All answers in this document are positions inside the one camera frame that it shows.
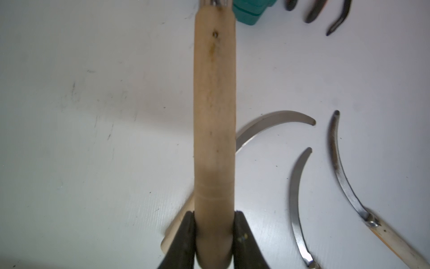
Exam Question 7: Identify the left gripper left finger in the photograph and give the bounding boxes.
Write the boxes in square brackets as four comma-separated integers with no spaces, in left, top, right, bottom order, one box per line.
[158,211,196,269]

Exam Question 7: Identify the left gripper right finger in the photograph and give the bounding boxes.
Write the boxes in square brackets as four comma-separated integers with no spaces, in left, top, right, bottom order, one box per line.
[233,211,270,269]

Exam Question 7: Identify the sickle wooden handle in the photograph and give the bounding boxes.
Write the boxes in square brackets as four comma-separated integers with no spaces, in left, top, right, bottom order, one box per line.
[160,111,316,254]
[288,147,321,269]
[193,1,236,269]
[328,110,430,269]

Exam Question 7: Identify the green plastic tool case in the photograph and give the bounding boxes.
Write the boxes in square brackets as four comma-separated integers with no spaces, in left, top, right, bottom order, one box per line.
[232,0,277,25]

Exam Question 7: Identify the black red handled pliers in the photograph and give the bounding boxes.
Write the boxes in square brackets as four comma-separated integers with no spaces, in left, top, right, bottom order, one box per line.
[284,0,353,37]

